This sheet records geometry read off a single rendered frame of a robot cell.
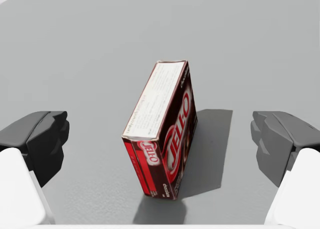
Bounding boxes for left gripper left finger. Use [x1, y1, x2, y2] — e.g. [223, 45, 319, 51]
[0, 110, 71, 226]

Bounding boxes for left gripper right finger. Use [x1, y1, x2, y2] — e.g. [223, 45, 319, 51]
[250, 110, 320, 226]

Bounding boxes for brown and red carton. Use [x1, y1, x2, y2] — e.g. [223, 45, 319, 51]
[121, 60, 198, 201]

